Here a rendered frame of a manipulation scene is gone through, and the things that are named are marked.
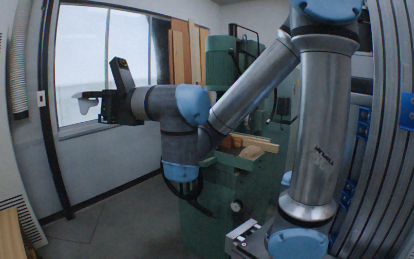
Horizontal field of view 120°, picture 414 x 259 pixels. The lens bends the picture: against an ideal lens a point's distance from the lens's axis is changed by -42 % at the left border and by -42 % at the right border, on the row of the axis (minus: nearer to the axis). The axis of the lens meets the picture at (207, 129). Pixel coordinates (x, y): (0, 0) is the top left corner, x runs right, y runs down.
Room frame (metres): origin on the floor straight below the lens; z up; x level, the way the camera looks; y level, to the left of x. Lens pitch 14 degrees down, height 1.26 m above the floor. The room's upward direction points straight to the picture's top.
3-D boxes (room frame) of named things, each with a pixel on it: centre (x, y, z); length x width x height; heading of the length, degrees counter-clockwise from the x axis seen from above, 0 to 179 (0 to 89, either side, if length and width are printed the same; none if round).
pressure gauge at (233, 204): (0.85, -0.15, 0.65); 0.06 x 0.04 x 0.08; 52
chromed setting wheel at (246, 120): (1.21, -0.26, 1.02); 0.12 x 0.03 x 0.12; 142
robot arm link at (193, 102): (0.39, 0.05, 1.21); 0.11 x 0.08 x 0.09; 66
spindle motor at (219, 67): (1.18, -0.08, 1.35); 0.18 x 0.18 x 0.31
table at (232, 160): (1.09, -0.02, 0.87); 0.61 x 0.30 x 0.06; 52
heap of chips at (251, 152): (0.96, -0.22, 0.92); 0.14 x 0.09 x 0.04; 142
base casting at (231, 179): (1.28, -0.15, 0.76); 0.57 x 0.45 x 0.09; 142
